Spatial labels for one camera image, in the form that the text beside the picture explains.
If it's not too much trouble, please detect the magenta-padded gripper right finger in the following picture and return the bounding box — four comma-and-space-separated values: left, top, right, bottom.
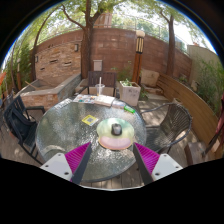
133, 142, 184, 186

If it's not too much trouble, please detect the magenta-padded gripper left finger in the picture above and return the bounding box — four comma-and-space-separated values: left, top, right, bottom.
39, 142, 93, 186

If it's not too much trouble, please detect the grey computer mouse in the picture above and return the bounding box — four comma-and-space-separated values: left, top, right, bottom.
110, 122, 123, 137

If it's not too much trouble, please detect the green and pink mouse pad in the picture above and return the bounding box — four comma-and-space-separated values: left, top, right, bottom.
96, 117, 136, 151

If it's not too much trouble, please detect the brown wicker chair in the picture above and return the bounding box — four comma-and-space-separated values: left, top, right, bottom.
139, 102, 193, 155

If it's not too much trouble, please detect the yellow square card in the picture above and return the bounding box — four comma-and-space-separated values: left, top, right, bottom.
81, 114, 100, 127

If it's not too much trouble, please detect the black bag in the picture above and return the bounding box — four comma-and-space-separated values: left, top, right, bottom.
3, 105, 34, 138

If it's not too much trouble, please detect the black and white patterned leaflet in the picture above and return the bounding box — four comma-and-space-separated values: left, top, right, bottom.
57, 98, 74, 108

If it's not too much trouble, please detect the small green object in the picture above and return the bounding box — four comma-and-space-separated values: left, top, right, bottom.
123, 105, 136, 114

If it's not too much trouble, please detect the stone raised bed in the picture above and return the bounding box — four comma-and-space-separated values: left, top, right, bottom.
16, 73, 82, 111

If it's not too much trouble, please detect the curved wooden bench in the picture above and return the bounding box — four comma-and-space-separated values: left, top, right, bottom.
156, 73, 224, 158

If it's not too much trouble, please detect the black metal chair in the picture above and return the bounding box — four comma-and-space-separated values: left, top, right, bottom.
3, 95, 46, 164

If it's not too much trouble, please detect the pale thin booklet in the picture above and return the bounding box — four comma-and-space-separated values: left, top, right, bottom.
111, 99, 127, 109

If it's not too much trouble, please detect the white square planter with plants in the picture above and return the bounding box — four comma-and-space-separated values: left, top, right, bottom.
118, 78, 142, 108

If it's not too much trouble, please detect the pale stone block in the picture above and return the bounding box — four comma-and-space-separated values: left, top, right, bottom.
140, 68, 160, 88

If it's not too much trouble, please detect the dark slatted wooden chair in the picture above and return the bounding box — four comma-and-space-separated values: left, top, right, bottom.
78, 70, 118, 98

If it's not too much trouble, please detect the thin curved tree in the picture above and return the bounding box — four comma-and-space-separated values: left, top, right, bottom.
30, 16, 51, 81

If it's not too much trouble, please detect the slim leaning tree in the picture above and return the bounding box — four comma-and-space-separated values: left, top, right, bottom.
159, 9, 177, 78

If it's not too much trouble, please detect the large forked tree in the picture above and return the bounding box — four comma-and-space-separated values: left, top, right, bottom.
61, 0, 104, 80

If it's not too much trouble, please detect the wooden garden lamp post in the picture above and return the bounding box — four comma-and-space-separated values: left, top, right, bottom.
131, 30, 146, 84

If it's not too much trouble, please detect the grey wall box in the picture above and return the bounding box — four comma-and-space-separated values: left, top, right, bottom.
92, 59, 103, 72

